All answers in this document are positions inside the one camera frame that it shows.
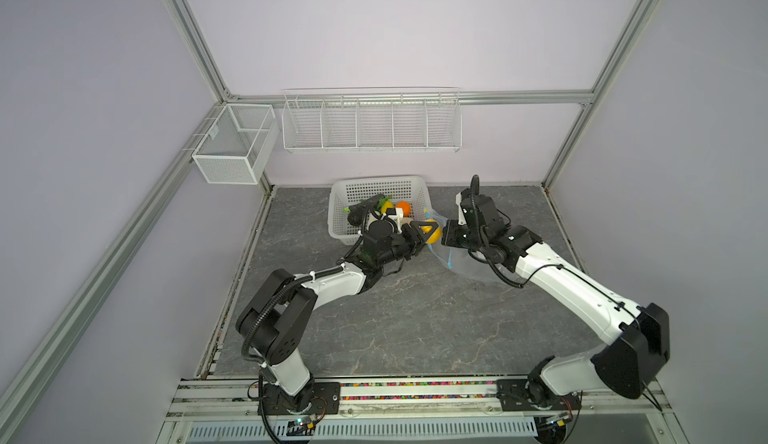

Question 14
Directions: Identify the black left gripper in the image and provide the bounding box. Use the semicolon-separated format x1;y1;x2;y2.
378;221;439;268

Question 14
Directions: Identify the clear zip top bag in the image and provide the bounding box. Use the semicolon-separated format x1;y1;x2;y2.
424;208;502;284

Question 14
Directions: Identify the yellow red toy peach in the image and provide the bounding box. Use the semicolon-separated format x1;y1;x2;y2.
420;219;442;245

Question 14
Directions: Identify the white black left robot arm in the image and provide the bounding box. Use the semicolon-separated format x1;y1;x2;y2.
236;218;440;401

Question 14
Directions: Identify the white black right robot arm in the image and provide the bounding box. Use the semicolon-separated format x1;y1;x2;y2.
441;186;671;408

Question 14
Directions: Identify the orange toy fruit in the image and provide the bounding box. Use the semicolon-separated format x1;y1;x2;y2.
395;201;412;218

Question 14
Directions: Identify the white perforated plastic basket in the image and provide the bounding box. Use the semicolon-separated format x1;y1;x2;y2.
327;176;434;246

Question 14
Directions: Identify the white vent grille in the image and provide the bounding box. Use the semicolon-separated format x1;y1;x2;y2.
186;417;538;443

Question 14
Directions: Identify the white wire wall shelf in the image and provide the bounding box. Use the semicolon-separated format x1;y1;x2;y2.
282;87;463;153

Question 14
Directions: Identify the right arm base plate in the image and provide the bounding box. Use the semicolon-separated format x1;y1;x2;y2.
496;377;582;411

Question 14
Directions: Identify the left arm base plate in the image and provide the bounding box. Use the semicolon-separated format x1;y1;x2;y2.
263;381;341;415

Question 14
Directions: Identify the white mesh wall box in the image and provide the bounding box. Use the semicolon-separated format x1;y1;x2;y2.
192;104;280;185

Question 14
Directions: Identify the aluminium front rail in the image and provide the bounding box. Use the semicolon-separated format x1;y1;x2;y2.
166;376;672;421

